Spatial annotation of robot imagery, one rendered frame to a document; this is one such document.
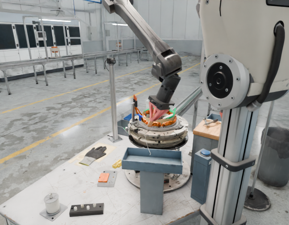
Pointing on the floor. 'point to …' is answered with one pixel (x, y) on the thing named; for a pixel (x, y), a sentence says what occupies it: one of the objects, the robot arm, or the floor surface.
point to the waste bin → (275, 167)
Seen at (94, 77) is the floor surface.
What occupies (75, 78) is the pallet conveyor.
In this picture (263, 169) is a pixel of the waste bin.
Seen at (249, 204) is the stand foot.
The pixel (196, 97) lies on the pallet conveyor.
